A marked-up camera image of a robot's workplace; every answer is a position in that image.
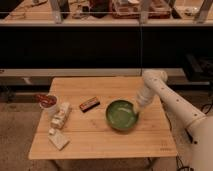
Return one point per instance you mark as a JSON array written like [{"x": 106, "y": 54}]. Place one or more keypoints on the brown chocolate bar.
[{"x": 89, "y": 104}]

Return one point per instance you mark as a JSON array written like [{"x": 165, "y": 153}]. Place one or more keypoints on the white cup with red lid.
[{"x": 48, "y": 103}]

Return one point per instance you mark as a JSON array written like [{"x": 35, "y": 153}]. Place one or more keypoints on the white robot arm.
[{"x": 197, "y": 123}]

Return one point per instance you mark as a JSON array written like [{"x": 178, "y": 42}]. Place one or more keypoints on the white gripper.
[{"x": 144, "y": 97}]

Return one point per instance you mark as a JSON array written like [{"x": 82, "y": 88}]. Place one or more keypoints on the dark box on right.
[{"x": 198, "y": 69}]

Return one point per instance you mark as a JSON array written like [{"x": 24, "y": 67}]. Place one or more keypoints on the wooden table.
[{"x": 94, "y": 146}]

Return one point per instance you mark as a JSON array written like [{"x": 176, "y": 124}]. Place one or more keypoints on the white tube package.
[{"x": 59, "y": 119}]

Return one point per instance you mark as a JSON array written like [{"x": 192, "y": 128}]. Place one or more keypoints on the green ceramic bowl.
[{"x": 120, "y": 115}]

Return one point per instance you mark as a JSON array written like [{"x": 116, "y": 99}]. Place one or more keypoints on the background shelf unit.
[{"x": 106, "y": 13}]

